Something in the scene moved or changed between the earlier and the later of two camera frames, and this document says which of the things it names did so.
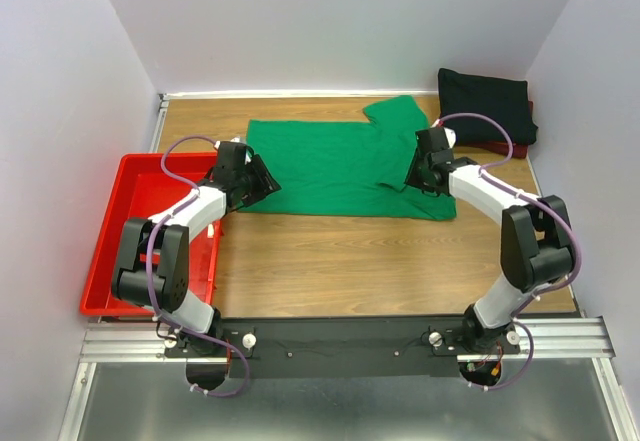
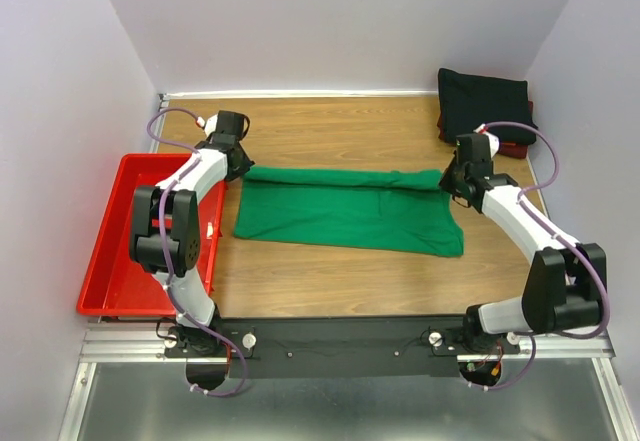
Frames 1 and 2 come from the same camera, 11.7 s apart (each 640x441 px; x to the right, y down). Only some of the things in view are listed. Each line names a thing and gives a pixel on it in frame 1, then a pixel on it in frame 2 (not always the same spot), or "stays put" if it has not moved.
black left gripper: (266, 182) -> (244, 166)
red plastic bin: (142, 189) stays put
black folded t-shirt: (506, 99) stays put
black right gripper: (412, 177) -> (445, 182)
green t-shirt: (348, 170) -> (400, 211)
